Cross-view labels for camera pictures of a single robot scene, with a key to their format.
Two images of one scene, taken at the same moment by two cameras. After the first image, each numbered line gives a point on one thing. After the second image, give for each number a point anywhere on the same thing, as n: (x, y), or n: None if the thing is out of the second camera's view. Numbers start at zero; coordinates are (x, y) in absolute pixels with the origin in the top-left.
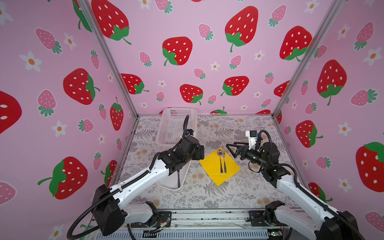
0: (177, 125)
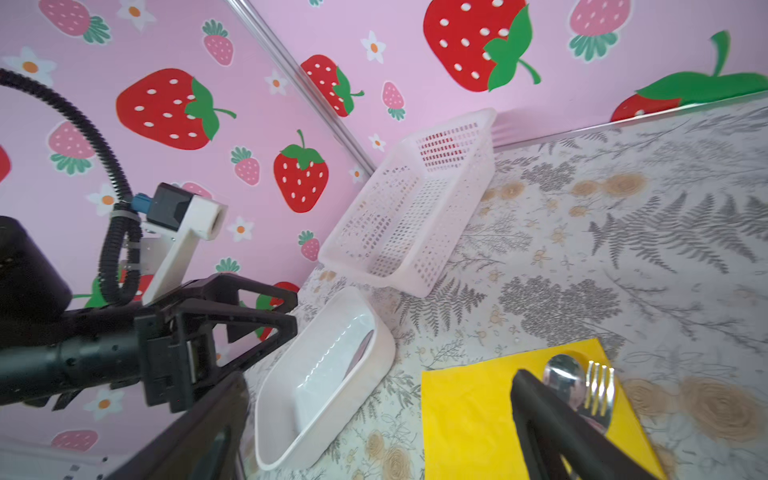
0: (402, 228)
